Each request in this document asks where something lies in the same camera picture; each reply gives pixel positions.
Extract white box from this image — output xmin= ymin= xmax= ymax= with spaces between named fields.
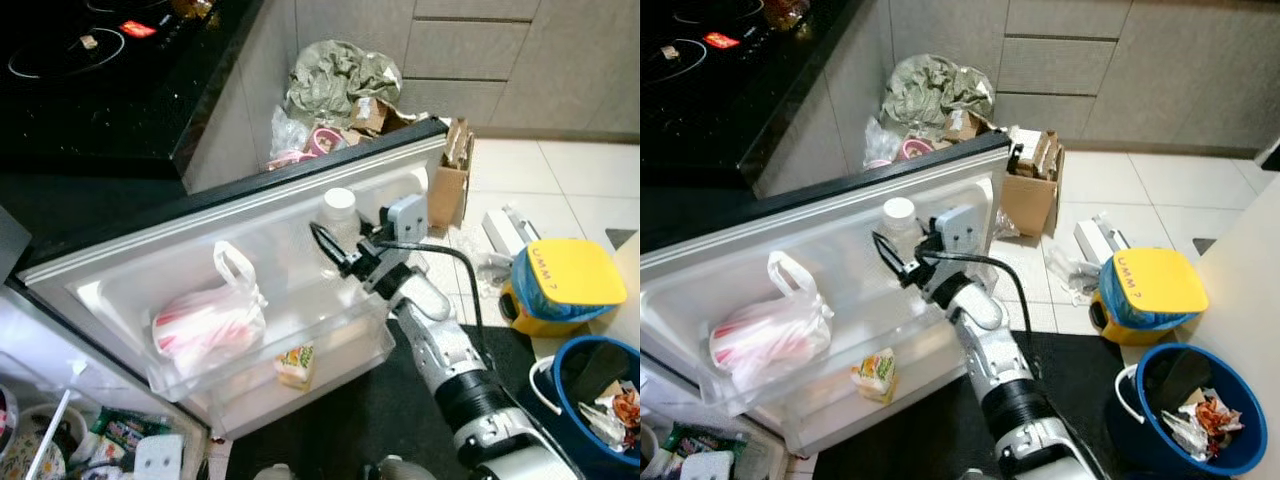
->
xmin=483 ymin=205 xmax=541 ymax=259
xmin=1073 ymin=212 xmax=1131 ymax=269

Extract clear bottle with white cap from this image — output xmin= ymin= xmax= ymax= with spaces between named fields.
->
xmin=320 ymin=187 xmax=361 ymax=273
xmin=880 ymin=197 xmax=919 ymax=269

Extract pink and white plastic bag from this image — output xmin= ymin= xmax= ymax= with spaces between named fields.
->
xmin=152 ymin=240 xmax=269 ymax=381
xmin=708 ymin=250 xmax=836 ymax=396

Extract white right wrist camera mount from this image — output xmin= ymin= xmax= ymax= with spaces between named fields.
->
xmin=935 ymin=204 xmax=987 ymax=257
xmin=383 ymin=193 xmax=431 ymax=247

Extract black counter with cooktop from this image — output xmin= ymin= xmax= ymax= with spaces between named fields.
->
xmin=0 ymin=0 xmax=266 ymax=181
xmin=640 ymin=0 xmax=866 ymax=191

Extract green food packet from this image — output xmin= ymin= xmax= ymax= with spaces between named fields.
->
xmin=655 ymin=423 xmax=736 ymax=463
xmin=88 ymin=408 xmax=181 ymax=463

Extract patterned bowl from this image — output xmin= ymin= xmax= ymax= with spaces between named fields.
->
xmin=0 ymin=400 xmax=66 ymax=480

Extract crumpled clear plastic bag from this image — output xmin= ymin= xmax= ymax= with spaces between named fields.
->
xmin=450 ymin=225 xmax=521 ymax=301
xmin=1040 ymin=240 xmax=1101 ymax=306

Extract crumpled grey-green cloth bundle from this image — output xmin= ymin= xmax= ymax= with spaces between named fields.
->
xmin=285 ymin=40 xmax=403 ymax=131
xmin=880 ymin=55 xmax=998 ymax=143

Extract open brown cardboard box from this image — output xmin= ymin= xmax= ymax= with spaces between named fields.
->
xmin=1000 ymin=128 xmax=1067 ymax=239
xmin=425 ymin=118 xmax=477 ymax=231

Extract blue plastic bucket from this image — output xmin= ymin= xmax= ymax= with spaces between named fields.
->
xmin=1105 ymin=343 xmax=1269 ymax=478
xmin=530 ymin=335 xmax=641 ymax=480

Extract empty clear plastic bag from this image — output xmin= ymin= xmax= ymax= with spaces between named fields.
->
xmin=268 ymin=105 xmax=311 ymax=161
xmin=862 ymin=115 xmax=906 ymax=166

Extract yellow lidded bin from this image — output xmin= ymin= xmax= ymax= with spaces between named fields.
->
xmin=1090 ymin=247 xmax=1211 ymax=348
xmin=500 ymin=238 xmax=629 ymax=339

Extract crumpled rubbish wrappers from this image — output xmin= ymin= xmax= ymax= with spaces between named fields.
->
xmin=580 ymin=380 xmax=641 ymax=451
xmin=1160 ymin=388 xmax=1246 ymax=461

